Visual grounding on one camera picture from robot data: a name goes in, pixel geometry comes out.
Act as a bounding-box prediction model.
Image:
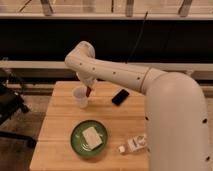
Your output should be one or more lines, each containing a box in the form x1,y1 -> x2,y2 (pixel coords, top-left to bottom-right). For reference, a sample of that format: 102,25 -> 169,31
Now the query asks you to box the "red pepper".
86,87 -> 92,97

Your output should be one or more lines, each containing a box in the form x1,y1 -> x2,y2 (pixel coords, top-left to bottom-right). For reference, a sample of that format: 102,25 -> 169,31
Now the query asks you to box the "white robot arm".
65,41 -> 213,171

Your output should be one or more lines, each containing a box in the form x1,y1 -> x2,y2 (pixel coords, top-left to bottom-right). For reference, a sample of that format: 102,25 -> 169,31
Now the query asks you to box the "white ceramic cup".
72,86 -> 88,108

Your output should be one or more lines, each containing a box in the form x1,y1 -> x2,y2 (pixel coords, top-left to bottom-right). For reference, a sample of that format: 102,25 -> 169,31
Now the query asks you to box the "black smartphone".
112,89 -> 129,106

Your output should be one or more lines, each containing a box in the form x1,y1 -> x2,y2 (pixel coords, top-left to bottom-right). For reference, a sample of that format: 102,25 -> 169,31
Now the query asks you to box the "white sponge block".
82,127 -> 102,150

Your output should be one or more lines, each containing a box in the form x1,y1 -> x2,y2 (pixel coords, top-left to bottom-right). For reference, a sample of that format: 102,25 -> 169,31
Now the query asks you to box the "green plate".
70,120 -> 108,159

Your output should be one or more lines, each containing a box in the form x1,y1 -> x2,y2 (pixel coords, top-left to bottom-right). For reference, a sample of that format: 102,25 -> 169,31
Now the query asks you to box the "white plastic bottle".
118,134 -> 147,155

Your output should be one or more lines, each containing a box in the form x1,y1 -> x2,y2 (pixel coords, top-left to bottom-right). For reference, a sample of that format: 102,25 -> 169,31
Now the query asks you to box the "black office chair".
0,68 -> 37,149

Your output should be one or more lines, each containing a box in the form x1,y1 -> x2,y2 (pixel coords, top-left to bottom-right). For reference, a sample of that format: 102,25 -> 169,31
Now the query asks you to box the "black hanging cable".
125,11 -> 150,64

